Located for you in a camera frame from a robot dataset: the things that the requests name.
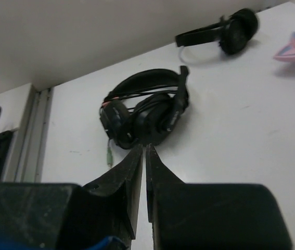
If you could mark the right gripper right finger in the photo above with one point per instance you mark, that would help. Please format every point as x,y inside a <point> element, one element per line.
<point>156,172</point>

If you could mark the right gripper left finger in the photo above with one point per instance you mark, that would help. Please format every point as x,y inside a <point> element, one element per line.
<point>117,194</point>

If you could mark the black headphones back left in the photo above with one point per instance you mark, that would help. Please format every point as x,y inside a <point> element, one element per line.
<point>233,34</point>

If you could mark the black headset with microphone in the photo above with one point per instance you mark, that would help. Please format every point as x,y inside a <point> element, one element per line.
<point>145,107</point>

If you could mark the aluminium rail frame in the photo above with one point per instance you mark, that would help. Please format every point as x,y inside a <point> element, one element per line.
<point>24,162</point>

